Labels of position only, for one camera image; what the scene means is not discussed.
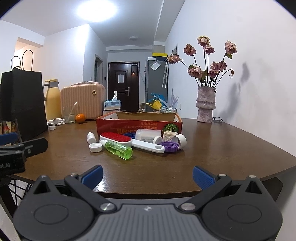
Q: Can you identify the textured pink vase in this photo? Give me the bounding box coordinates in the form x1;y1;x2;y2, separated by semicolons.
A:
196;86;216;123

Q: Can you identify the clear plastic container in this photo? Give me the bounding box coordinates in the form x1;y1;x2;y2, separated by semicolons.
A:
135;129;162;143

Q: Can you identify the pink ribbed suitcase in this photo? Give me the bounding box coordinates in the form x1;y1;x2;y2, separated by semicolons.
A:
60;82;106;120

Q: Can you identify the clear glass cup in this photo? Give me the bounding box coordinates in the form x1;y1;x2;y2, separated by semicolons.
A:
62;102;78;123

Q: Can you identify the blue plastic item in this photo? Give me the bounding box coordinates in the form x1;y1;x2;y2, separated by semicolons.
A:
150;93;168;102

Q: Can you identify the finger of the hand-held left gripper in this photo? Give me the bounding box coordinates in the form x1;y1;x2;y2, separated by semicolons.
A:
10;137;48;158
0;133;19;146

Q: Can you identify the black paper bag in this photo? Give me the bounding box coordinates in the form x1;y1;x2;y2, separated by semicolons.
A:
0;49;48;142

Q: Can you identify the orange cardboard box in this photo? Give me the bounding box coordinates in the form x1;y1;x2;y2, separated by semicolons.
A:
96;111;182;136

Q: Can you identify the blue tissue box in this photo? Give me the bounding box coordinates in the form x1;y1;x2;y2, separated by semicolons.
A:
104;91;122;111

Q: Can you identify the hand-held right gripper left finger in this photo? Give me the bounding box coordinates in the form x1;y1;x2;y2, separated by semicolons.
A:
32;165;117;212

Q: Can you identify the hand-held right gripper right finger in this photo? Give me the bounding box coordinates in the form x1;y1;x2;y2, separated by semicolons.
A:
180;165;265;212

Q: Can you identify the dark brown entrance door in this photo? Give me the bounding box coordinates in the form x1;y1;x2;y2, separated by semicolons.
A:
108;61;140;112

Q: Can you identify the black wire chair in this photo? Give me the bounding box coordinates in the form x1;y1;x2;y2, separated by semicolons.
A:
0;119;35;209

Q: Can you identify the grey interior door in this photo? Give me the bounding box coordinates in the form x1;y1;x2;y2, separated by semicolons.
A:
95;54;104;82

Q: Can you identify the yellow thermos jug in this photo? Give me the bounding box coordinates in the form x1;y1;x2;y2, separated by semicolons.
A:
43;79;62;122

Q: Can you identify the red lint brush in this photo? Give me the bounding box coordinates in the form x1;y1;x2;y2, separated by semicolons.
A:
99;132;165;153

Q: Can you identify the bright ceiling light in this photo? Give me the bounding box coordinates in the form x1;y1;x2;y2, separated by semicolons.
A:
76;0;118;22

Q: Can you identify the white charger with cable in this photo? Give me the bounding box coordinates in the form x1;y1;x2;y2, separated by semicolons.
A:
47;118;66;127

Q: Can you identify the purple bottle cap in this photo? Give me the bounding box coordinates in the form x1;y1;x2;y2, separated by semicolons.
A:
161;141;178;153

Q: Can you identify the white folded umbrella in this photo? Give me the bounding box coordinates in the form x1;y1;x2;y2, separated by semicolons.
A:
162;59;169;88

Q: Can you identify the cream cube frame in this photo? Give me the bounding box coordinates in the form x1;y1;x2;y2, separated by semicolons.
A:
163;131;178;142

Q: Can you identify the green transparent bottle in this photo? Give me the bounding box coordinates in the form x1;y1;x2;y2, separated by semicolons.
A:
99;139;133;160

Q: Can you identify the bunch of dried pink roses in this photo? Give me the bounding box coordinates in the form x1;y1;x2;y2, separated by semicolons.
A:
168;36;238;88

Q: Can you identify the wide white tape roll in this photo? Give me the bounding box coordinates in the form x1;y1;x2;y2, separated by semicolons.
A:
172;134;187;150

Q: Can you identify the grey refrigerator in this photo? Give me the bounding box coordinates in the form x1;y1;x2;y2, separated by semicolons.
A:
145;58;169;112

